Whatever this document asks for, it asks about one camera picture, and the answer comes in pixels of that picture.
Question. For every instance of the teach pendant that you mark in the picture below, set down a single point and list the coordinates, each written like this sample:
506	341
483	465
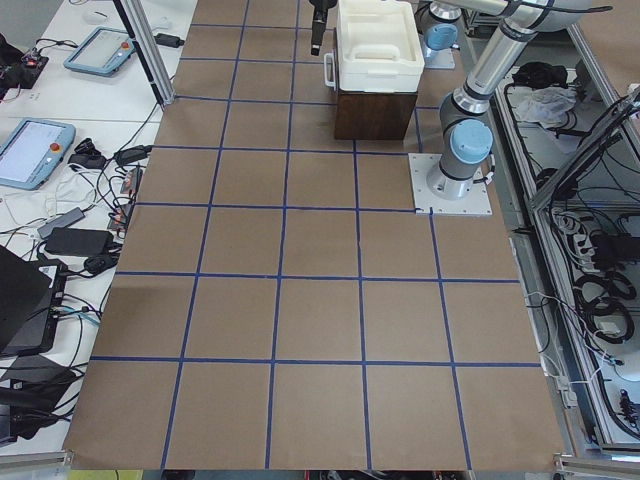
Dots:
102	53
33	151

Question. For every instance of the near teach pendant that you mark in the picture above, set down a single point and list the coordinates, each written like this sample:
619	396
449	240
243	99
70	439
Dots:
33	151

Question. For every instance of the far teach pendant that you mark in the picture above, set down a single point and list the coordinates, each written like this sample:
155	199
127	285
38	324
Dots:
102	53

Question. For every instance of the dark brown drawer cabinet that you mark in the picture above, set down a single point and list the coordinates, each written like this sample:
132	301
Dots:
373	116

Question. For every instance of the aluminium frame post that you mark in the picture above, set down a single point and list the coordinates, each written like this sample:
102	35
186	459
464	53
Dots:
134	19

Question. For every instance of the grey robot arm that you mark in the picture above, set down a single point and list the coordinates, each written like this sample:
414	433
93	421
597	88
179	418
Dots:
467	138
435	22

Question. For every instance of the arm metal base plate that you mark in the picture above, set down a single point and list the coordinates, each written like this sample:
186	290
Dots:
436	194
438	59

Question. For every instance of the white plastic tray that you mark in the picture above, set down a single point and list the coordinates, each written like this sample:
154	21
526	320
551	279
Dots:
378	47

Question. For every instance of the wooden drawer with white handle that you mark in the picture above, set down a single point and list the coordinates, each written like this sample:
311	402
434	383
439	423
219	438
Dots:
330	71

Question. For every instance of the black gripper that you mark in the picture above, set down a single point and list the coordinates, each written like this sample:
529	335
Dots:
318	26

